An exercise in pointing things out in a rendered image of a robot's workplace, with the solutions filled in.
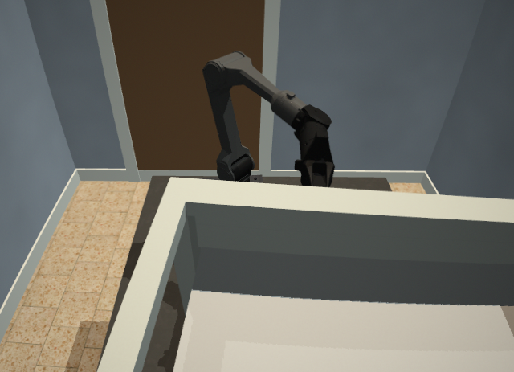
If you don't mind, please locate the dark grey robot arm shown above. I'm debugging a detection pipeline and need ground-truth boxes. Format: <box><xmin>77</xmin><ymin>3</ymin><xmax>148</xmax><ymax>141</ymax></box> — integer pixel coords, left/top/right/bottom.
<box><xmin>202</xmin><ymin>51</ymin><xmax>332</xmax><ymax>182</ymax></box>

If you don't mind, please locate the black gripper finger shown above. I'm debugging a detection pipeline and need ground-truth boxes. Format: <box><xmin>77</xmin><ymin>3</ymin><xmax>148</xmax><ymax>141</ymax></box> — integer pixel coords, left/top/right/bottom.
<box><xmin>300</xmin><ymin>174</ymin><xmax>333</xmax><ymax>187</ymax></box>
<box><xmin>302</xmin><ymin>158</ymin><xmax>335</xmax><ymax>187</ymax></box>

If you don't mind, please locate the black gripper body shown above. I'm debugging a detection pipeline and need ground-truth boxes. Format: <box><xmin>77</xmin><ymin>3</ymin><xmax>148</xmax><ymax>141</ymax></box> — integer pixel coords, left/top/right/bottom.
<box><xmin>295</xmin><ymin>131</ymin><xmax>333</xmax><ymax>174</ymax></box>

